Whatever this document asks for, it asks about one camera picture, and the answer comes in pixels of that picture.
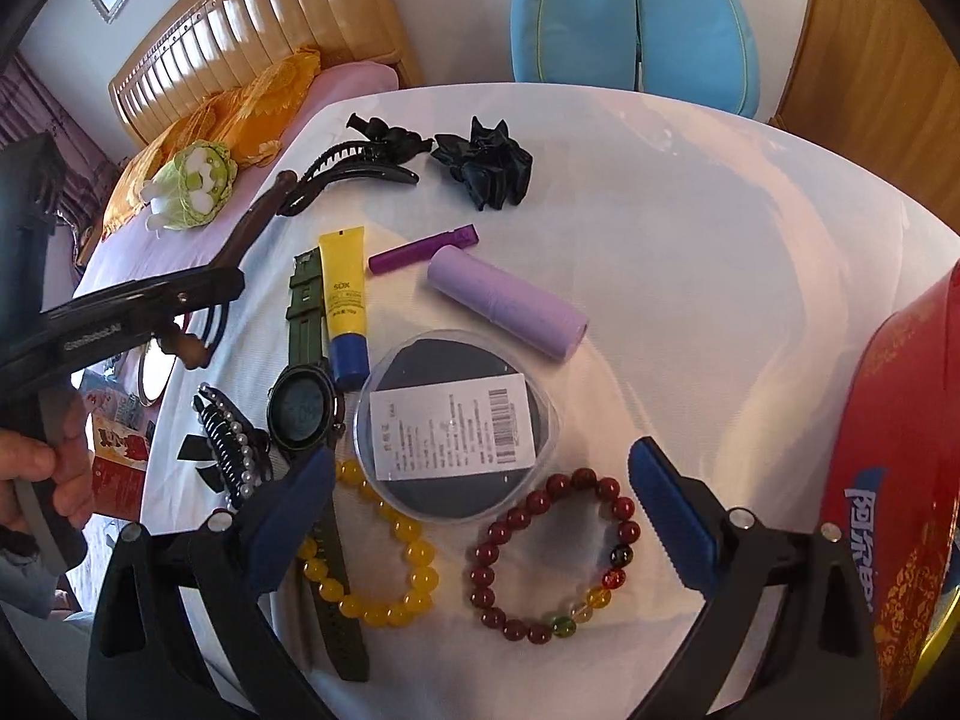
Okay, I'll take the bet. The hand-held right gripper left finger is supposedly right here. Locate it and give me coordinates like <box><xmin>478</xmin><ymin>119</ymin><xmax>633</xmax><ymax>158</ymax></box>
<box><xmin>86</xmin><ymin>444</ymin><xmax>353</xmax><ymax>720</ymax></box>

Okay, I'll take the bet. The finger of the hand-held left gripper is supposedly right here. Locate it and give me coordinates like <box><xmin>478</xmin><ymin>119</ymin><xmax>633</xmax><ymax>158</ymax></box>
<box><xmin>146</xmin><ymin>264</ymin><xmax>247</xmax><ymax>320</ymax></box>

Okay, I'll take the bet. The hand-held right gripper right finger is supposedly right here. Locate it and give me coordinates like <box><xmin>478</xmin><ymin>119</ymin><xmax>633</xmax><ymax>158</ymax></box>
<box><xmin>628</xmin><ymin>436</ymin><xmax>882</xmax><ymax>720</ymax></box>

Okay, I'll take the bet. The brown hair clip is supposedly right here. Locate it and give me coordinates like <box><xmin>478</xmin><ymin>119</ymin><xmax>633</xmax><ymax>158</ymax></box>
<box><xmin>154</xmin><ymin>170</ymin><xmax>301</xmax><ymax>370</ymax></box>

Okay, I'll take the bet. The red bead bracelet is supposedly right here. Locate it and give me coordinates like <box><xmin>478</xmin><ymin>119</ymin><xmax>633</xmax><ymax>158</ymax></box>
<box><xmin>469</xmin><ymin>467</ymin><xmax>642</xmax><ymax>646</ymax></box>

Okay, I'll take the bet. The yellow bead bracelet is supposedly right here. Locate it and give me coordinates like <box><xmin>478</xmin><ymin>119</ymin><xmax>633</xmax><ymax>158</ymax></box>
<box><xmin>296</xmin><ymin>457</ymin><xmax>440</xmax><ymax>629</ymax></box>

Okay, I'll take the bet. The red round tin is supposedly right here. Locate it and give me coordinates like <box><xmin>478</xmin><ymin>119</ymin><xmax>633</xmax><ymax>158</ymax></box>
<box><xmin>819</xmin><ymin>259</ymin><xmax>960</xmax><ymax>720</ymax></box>

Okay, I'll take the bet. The person's left hand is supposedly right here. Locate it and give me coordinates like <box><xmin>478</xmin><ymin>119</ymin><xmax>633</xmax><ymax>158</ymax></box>
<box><xmin>0</xmin><ymin>390</ymin><xmax>97</xmax><ymax>541</ymax></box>

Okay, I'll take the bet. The pink bed sheet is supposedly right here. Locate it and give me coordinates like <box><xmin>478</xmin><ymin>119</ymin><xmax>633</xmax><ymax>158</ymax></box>
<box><xmin>71</xmin><ymin>60</ymin><xmax>402</xmax><ymax>421</ymax></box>

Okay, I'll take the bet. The black pearl claw clip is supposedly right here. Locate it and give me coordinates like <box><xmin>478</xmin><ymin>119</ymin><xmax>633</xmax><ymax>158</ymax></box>
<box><xmin>178</xmin><ymin>382</ymin><xmax>275</xmax><ymax>518</ymax></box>

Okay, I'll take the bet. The green cabbage plush toy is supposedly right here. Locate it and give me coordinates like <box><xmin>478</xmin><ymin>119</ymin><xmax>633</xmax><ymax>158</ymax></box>
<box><xmin>142</xmin><ymin>139</ymin><xmax>239</xmax><ymax>233</ymax></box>

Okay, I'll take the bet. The oval gold-rimmed mirror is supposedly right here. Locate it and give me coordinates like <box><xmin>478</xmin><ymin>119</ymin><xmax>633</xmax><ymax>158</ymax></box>
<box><xmin>139</xmin><ymin>341</ymin><xmax>181</xmax><ymax>410</ymax></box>

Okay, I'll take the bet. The green digital wristwatch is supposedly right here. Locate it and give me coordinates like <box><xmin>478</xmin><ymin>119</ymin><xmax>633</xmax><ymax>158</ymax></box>
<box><xmin>266</xmin><ymin>247</ymin><xmax>372</xmax><ymax>683</ymax></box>

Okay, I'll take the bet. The yellow tube with blue cap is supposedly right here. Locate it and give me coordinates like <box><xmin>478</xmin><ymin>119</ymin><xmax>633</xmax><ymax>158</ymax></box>
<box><xmin>318</xmin><ymin>226</ymin><xmax>370</xmax><ymax>392</ymax></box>

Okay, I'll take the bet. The colourful printed packet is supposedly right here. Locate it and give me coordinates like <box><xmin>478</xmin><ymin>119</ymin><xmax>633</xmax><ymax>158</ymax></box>
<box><xmin>75</xmin><ymin>371</ymin><xmax>147</xmax><ymax>428</ymax></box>

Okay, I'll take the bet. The purple curtain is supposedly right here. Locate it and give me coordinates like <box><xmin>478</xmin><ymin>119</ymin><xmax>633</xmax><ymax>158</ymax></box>
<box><xmin>0</xmin><ymin>52</ymin><xmax>121</xmax><ymax>271</ymax></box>

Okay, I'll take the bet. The orange pillow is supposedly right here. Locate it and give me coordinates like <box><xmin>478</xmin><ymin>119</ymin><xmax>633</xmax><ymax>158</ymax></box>
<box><xmin>101</xmin><ymin>45</ymin><xmax>323</xmax><ymax>241</ymax></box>

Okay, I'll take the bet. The round clear labelled case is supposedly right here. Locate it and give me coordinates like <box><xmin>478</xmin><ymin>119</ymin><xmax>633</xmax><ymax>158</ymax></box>
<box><xmin>358</xmin><ymin>330</ymin><xmax>562</xmax><ymax>526</ymax></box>

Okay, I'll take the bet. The red printed packet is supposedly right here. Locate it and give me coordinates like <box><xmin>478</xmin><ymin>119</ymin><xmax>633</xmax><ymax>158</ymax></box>
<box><xmin>90</xmin><ymin>424</ymin><xmax>151</xmax><ymax>522</ymax></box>

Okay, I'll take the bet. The black bow hair clip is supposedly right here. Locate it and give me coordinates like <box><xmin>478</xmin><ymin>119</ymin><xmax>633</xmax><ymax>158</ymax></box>
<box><xmin>279</xmin><ymin>112</ymin><xmax>436</xmax><ymax>220</ymax></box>

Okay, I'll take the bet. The small purple tube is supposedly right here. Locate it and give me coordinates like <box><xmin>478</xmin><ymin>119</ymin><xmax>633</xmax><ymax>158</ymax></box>
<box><xmin>367</xmin><ymin>223</ymin><xmax>479</xmax><ymax>276</ymax></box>

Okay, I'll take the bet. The tan padded headboard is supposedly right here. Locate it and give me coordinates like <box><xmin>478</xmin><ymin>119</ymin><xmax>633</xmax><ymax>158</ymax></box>
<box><xmin>109</xmin><ymin>0</ymin><xmax>421</xmax><ymax>151</ymax></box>

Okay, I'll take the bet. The lilac cylinder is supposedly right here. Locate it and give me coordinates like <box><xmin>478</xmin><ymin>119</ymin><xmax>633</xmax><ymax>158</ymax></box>
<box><xmin>426</xmin><ymin>247</ymin><xmax>588</xmax><ymax>361</ymax></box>

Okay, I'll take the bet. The blue cushioned chair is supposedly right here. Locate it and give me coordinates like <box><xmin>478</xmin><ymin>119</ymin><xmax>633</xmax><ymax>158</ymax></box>
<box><xmin>510</xmin><ymin>0</ymin><xmax>762</xmax><ymax>119</ymax></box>

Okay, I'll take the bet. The wooden wardrobe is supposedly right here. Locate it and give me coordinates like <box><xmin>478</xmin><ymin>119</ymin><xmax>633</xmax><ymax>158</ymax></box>
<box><xmin>769</xmin><ymin>0</ymin><xmax>960</xmax><ymax>241</ymax></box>

